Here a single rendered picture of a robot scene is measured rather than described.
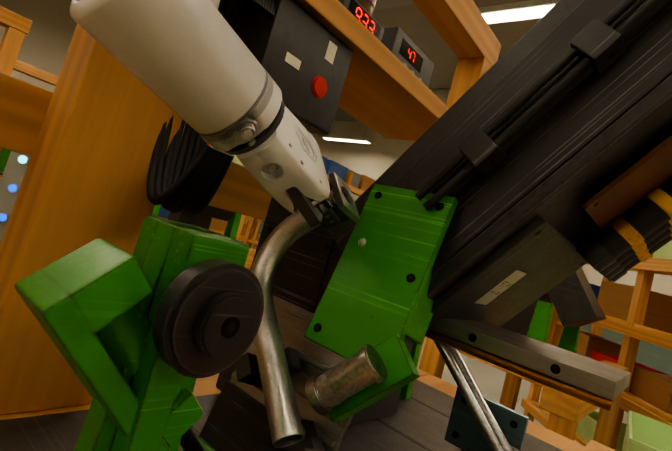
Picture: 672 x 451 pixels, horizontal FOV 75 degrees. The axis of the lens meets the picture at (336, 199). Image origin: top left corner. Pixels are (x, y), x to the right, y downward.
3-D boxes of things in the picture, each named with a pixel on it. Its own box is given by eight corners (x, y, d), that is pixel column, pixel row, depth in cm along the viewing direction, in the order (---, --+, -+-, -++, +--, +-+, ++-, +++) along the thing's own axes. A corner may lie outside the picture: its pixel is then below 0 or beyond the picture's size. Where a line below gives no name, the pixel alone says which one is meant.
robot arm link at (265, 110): (272, 104, 36) (292, 128, 38) (262, 50, 42) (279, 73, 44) (192, 153, 38) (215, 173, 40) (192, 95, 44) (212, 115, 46)
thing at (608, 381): (626, 396, 55) (631, 372, 56) (609, 413, 43) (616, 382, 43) (376, 301, 81) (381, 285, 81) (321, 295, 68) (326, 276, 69)
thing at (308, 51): (331, 135, 72) (356, 50, 73) (254, 91, 59) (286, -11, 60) (281, 131, 80) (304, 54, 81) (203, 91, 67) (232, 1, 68)
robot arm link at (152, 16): (186, 97, 44) (197, 150, 37) (67, -19, 34) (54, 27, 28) (254, 47, 43) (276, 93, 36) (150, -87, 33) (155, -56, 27)
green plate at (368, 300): (415, 391, 49) (476, 227, 55) (383, 377, 44) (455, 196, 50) (338, 352, 57) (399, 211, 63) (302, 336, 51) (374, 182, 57)
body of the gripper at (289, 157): (283, 127, 37) (343, 196, 45) (270, 64, 44) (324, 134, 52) (212, 169, 39) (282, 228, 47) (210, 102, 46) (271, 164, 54)
